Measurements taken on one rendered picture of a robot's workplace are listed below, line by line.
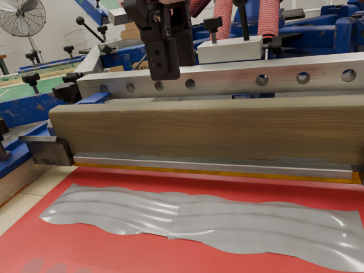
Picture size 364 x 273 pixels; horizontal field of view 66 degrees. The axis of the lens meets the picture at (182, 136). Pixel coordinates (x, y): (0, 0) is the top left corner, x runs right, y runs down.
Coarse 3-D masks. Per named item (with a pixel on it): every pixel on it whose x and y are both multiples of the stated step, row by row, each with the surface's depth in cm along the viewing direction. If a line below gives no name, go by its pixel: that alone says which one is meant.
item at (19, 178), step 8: (32, 160) 43; (16, 168) 40; (24, 168) 42; (32, 168) 43; (40, 168) 44; (48, 168) 46; (8, 176) 39; (16, 176) 40; (24, 176) 42; (32, 176) 43; (0, 184) 38; (8, 184) 39; (16, 184) 40; (24, 184) 42; (0, 192) 38; (8, 192) 39; (16, 192) 40; (0, 200) 38; (8, 200) 39
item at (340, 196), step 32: (192, 192) 35; (224, 192) 34; (256, 192) 33; (288, 192) 32; (320, 192) 31; (352, 192) 30; (160, 256) 27; (192, 256) 26; (224, 256) 26; (256, 256) 25; (288, 256) 25
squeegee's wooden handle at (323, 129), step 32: (320, 96) 28; (352, 96) 27; (64, 128) 39; (96, 128) 37; (128, 128) 35; (160, 128) 34; (192, 128) 32; (224, 128) 31; (256, 128) 30; (288, 128) 29; (320, 128) 28; (352, 128) 27; (288, 160) 30; (320, 160) 29; (352, 160) 28
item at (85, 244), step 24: (96, 168) 44; (48, 192) 40; (24, 216) 36; (0, 240) 32; (24, 240) 32; (48, 240) 31; (72, 240) 30; (96, 240) 30; (120, 240) 29; (144, 240) 29; (0, 264) 29; (96, 264) 27; (120, 264) 27; (144, 264) 26
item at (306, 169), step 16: (80, 160) 39; (96, 160) 38; (112, 160) 37; (128, 160) 36; (144, 160) 36; (160, 160) 35; (176, 160) 34; (192, 160) 34; (208, 160) 33; (224, 160) 33; (240, 160) 32; (256, 160) 31; (272, 160) 31; (304, 176) 29; (320, 176) 29; (336, 176) 28
